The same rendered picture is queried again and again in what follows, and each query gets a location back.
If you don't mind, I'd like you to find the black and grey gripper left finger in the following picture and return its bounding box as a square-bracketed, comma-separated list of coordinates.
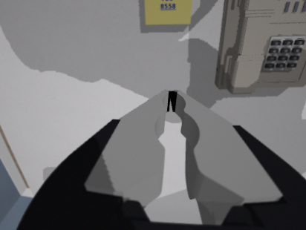
[16, 90, 171, 230]

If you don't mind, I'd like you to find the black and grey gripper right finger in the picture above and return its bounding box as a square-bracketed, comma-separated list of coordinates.
[170, 90, 306, 230]

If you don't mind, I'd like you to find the yellow sticky note pad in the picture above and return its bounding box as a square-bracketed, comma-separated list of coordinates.
[145, 0, 192, 24]

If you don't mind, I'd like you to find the beige telephone handset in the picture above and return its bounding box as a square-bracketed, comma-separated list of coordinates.
[226, 0, 278, 94]

